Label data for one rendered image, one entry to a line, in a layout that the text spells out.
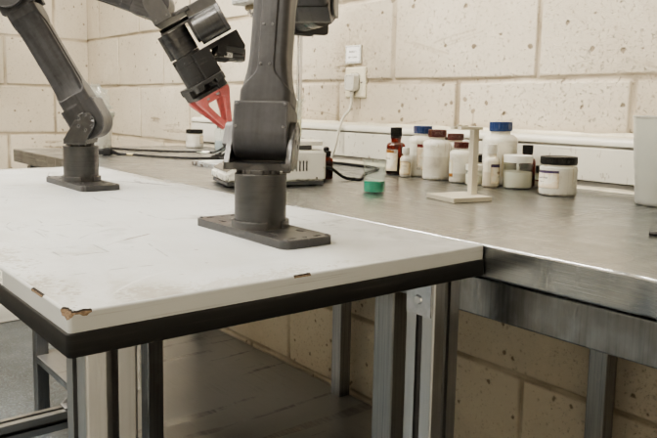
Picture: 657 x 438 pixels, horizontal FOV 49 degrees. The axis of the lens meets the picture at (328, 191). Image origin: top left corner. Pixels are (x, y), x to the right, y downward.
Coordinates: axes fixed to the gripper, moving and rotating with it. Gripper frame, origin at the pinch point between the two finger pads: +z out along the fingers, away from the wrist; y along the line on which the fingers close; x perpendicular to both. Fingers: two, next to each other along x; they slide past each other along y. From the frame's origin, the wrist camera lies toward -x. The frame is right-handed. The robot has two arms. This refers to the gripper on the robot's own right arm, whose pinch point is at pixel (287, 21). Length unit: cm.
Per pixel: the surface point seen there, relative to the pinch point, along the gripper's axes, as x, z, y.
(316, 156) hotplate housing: 26.2, -5.4, -4.6
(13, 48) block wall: -6, 233, 61
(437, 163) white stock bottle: 28.1, -0.1, -34.3
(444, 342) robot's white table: 44, -65, 0
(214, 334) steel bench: 99, 111, -9
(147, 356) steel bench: 75, 28, 24
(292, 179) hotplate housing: 30.5, -5.5, 0.1
